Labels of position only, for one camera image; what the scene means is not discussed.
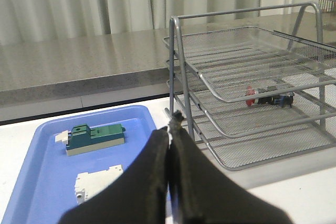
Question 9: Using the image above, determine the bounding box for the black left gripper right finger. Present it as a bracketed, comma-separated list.
[169, 111, 292, 223]

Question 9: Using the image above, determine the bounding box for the red emergency stop push button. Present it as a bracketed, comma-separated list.
[245, 86, 295, 108]

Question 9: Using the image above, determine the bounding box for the silver metal rack frame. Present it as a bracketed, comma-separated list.
[169, 1, 323, 140]

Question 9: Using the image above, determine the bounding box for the grey stone counter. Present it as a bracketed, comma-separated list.
[0, 11, 336, 109]

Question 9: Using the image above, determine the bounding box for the green and beige electrical module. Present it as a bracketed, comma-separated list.
[55, 124, 125, 156]

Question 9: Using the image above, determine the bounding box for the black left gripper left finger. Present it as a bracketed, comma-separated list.
[59, 126, 169, 223]

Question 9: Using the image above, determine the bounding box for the white circuit breaker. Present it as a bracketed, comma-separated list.
[74, 164, 123, 205]

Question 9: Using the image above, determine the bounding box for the blue plastic tray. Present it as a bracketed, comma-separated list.
[2, 105, 156, 223]

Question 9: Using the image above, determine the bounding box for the silver mesh tray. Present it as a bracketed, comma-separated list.
[165, 61, 336, 138]
[163, 26, 336, 103]
[174, 81, 335, 170]

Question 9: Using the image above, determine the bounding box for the small wire basket on counter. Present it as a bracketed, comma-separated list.
[318, 0, 336, 14]

